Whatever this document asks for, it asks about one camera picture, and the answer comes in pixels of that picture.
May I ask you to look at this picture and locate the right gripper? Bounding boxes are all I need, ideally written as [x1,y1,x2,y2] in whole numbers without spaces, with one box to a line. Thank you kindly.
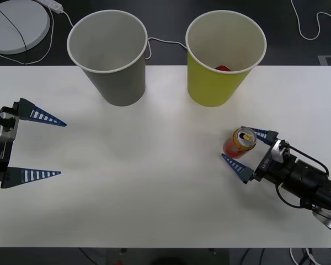
[221,127,296,184]

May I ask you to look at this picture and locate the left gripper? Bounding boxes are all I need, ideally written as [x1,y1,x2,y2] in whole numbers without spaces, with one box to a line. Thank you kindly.
[0,97,67,189]

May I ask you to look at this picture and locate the orange can with gold top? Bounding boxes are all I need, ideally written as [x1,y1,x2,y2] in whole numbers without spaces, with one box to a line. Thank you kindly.
[222,126,258,160]

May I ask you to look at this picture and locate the yellow-green plastic bin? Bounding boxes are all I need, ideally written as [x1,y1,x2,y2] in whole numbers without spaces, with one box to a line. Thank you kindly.
[185,10,267,108]

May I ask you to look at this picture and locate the grey plastic bin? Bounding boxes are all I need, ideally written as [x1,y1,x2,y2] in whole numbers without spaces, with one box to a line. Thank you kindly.
[66,9,149,107]

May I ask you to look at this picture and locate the round white disc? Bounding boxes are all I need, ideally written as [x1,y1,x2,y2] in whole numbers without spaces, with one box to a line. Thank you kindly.
[0,0,51,55]

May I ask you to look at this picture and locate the white power strip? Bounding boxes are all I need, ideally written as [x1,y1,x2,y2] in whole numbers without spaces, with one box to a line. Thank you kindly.
[35,0,63,12]

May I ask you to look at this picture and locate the thin black cable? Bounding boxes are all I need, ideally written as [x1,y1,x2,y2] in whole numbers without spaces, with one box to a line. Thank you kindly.
[0,4,28,65]

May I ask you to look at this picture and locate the thin white cable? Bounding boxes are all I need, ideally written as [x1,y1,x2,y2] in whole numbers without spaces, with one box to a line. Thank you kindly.
[0,4,55,66]

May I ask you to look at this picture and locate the looped white cable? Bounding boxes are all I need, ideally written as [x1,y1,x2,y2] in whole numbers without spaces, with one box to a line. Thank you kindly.
[290,0,331,40]

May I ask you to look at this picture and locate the white power strip cable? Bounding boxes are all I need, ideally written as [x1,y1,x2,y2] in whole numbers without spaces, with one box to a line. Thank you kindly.
[61,8,189,60]

